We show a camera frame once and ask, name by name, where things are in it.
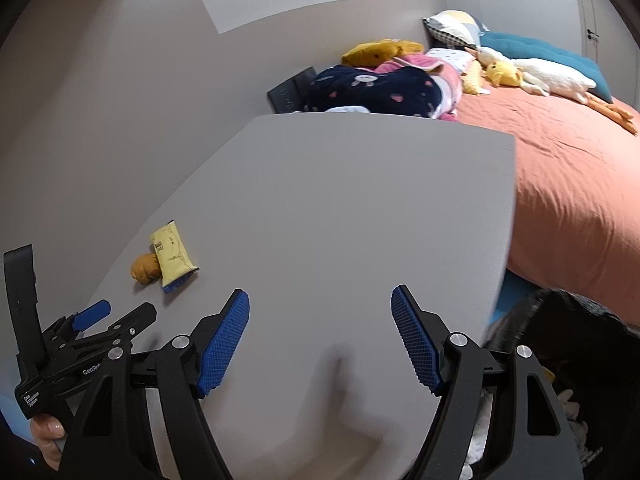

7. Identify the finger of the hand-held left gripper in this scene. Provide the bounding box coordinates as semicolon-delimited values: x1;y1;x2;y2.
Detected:
74;302;157;356
42;299;112;346

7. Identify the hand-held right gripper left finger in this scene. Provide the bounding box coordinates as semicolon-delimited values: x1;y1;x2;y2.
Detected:
60;288;251;480

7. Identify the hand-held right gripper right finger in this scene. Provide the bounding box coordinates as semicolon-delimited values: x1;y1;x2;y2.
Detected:
390;284;586;480

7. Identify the mustard brown sock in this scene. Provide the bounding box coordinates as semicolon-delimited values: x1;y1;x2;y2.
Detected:
131;253;162;286

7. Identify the yellow sock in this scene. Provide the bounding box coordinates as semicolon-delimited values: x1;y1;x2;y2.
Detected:
149;220;199;295

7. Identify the black bin with bag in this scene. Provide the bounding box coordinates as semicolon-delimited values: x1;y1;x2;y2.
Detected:
482;287;640;480

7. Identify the person's left hand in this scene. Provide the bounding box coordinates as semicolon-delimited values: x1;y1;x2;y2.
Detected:
29;412;68;471

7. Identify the grey cabinet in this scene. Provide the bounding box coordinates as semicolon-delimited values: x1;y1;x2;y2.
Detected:
65;112;518;480

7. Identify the bed with orange sheet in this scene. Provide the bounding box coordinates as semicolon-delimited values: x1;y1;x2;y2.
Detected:
450;72;640;311

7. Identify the yellow dotted pillow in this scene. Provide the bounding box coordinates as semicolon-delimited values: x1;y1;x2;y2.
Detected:
460;62;488;96

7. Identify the yellow duck plush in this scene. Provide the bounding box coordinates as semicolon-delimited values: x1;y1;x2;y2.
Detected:
482;60;523;88

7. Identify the white patterned pillow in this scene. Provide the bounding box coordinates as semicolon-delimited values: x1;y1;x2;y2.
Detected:
425;47;476;73

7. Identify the mustard yellow plush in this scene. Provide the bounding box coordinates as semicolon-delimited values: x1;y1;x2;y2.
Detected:
341;39;425;67

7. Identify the white goose plush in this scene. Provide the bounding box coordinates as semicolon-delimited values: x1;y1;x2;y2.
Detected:
464;46;640;135

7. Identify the teal pillow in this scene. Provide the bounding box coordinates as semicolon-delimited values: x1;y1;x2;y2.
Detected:
479;31;615;104

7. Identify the patchwork pillow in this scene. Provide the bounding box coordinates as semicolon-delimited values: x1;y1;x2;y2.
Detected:
422;10;488;50

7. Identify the beige door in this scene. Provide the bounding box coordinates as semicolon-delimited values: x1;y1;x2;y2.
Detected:
570;0;640;111

